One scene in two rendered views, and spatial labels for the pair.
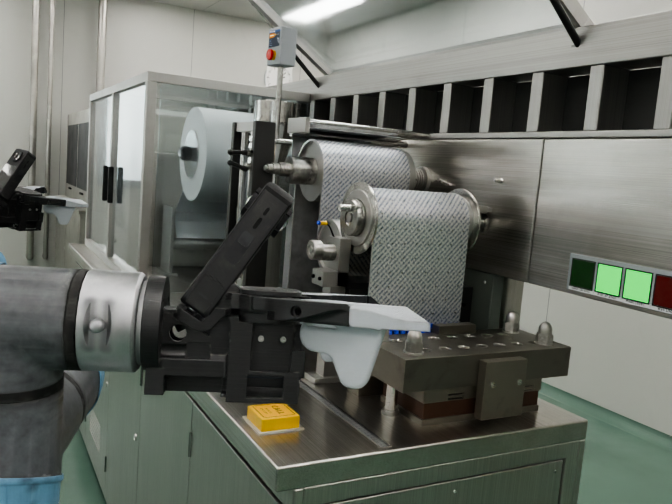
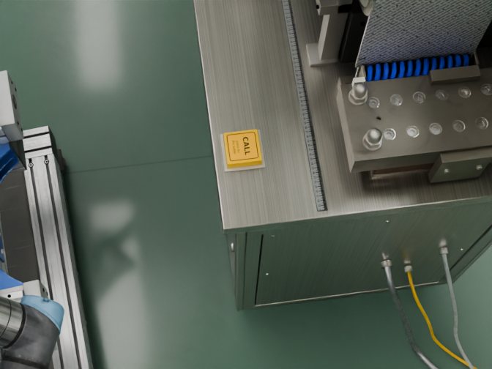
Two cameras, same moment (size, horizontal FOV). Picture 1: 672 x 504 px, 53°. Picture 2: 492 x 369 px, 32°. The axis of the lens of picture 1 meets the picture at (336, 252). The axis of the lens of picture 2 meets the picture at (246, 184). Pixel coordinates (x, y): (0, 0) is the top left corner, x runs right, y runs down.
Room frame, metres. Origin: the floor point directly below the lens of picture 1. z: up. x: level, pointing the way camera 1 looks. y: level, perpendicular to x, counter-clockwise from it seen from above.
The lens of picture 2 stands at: (0.48, -0.14, 2.51)
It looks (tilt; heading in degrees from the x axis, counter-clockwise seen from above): 70 degrees down; 19
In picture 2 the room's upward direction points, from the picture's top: 2 degrees clockwise
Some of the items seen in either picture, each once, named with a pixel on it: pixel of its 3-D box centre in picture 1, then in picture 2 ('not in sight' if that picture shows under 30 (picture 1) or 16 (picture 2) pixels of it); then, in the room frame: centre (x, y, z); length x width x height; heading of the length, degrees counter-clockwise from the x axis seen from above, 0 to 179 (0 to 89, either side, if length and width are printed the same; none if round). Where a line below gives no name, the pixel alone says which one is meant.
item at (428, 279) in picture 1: (417, 288); (424, 36); (1.36, -0.17, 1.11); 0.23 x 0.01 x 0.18; 119
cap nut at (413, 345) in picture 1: (414, 340); (373, 137); (1.16, -0.15, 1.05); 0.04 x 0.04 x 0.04
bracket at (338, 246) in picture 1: (326, 309); (328, 17); (1.37, 0.01, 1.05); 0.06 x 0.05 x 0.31; 119
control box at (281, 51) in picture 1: (279, 47); not in sight; (1.85, 0.20, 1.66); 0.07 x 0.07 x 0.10; 37
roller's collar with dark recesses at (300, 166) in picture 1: (300, 170); not in sight; (1.57, 0.10, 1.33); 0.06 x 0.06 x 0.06; 29
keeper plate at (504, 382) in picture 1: (501, 388); (460, 166); (1.21, -0.33, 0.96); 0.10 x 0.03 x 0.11; 119
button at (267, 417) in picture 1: (273, 416); (242, 148); (1.11, 0.09, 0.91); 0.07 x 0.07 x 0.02; 29
